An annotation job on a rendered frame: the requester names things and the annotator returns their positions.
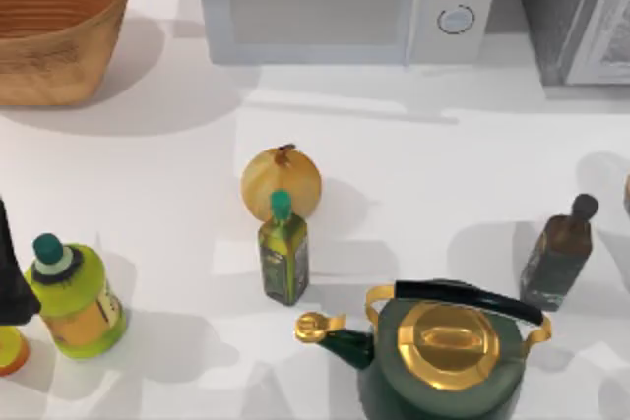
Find brown woven basket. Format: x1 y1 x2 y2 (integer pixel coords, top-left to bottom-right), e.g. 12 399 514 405
0 0 134 107

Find square green oil bottle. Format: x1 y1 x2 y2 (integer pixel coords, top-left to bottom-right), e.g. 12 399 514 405
257 190 311 307

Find orange and yellow container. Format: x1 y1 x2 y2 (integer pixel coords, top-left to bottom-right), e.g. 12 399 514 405
0 324 32 377

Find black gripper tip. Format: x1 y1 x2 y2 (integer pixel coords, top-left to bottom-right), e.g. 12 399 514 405
0 197 41 327

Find yellow onion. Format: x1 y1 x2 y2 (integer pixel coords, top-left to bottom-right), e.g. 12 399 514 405
240 143 323 222

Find microwave knob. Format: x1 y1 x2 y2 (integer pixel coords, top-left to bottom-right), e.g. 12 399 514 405
436 3 476 36

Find green and gold kettle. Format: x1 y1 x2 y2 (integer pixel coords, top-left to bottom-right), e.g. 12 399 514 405
294 279 553 420

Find dark brown square bottle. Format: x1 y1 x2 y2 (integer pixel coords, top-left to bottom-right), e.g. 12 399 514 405
519 193 600 313

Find round yellow-green bottle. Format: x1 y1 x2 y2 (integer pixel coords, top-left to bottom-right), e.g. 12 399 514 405
24 233 128 360

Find pale microwave oven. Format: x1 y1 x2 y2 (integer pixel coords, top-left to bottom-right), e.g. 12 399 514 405
193 0 507 69

